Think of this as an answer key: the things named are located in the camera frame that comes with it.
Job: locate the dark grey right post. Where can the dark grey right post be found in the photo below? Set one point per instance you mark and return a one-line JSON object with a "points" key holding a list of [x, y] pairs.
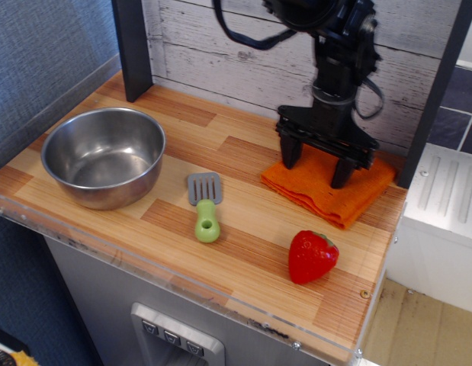
{"points": [[446, 67]]}

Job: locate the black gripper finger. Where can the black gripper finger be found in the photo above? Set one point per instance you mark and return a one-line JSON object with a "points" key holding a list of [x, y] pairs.
{"points": [[291, 150], [343, 172]]}

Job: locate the dark grey left post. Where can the dark grey left post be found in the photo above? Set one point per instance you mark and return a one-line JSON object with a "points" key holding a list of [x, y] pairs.
{"points": [[133, 47]]}

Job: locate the yellow object bottom corner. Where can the yellow object bottom corner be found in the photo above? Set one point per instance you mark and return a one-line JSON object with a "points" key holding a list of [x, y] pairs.
{"points": [[23, 359]]}

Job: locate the clear acrylic table edge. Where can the clear acrylic table edge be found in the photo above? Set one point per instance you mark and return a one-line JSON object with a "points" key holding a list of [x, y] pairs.
{"points": [[105, 280]]}

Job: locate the stainless steel bowl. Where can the stainless steel bowl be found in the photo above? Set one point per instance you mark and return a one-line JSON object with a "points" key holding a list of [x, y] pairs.
{"points": [[107, 158]]}

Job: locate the orange cloth napkin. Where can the orange cloth napkin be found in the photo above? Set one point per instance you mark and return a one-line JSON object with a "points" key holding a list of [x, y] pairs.
{"points": [[308, 184]]}

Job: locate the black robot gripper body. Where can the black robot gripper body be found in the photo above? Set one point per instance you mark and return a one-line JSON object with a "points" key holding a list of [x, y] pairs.
{"points": [[330, 128]]}

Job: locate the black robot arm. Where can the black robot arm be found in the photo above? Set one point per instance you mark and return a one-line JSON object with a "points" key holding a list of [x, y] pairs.
{"points": [[343, 34]]}

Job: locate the red plastic strawberry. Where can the red plastic strawberry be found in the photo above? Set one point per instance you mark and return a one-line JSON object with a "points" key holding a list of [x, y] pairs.
{"points": [[311, 256]]}

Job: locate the white ridged sink counter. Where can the white ridged sink counter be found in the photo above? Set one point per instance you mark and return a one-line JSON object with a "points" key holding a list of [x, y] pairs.
{"points": [[432, 248]]}

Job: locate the grey green toy spatula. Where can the grey green toy spatula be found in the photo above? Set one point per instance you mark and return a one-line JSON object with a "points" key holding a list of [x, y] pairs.
{"points": [[204, 192]]}

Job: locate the grey toy dispenser panel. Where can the grey toy dispenser panel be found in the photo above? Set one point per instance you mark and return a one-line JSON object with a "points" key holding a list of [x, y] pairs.
{"points": [[164, 340]]}

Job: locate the dark grey post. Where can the dark grey post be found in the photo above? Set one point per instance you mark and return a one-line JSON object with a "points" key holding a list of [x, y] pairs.
{"points": [[133, 47], [446, 67]]}

